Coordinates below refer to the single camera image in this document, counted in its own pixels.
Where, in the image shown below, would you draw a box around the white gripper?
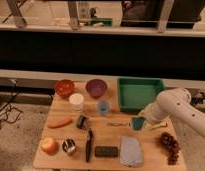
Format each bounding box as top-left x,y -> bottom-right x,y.
143,103 -> 161,125

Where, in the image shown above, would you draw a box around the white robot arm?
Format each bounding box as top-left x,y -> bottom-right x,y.
140,88 -> 205,138

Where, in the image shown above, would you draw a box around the green plastic tray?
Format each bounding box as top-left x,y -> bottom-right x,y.
117,78 -> 165,112

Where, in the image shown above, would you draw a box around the yellow banana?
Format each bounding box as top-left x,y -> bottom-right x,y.
149,123 -> 168,131

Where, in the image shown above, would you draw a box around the purple grape bunch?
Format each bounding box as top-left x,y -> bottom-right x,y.
160,132 -> 180,165

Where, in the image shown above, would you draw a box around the grey folded cloth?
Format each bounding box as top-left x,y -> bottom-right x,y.
120,136 -> 143,168

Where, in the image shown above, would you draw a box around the blue translucent cup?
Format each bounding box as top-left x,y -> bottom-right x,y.
97,101 -> 109,116

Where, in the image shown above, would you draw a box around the purple bowl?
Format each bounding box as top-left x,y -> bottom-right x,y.
85,79 -> 108,98

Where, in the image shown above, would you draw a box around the black rectangular remote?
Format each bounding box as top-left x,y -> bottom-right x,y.
94,146 -> 118,157

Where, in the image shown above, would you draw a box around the white cup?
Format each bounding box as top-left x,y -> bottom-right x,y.
69,93 -> 84,112

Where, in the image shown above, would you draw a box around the orange carrot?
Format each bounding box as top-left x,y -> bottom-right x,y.
47,118 -> 72,129

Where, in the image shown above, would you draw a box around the silver metal can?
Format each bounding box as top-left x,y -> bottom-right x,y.
62,139 -> 76,155

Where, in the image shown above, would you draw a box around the red bowl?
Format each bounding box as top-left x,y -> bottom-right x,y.
54,79 -> 75,98

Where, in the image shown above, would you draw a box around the red yellow apple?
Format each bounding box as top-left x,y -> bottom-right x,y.
41,137 -> 58,155

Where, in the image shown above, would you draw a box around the black cables on floor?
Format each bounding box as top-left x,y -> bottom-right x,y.
0,79 -> 24,133

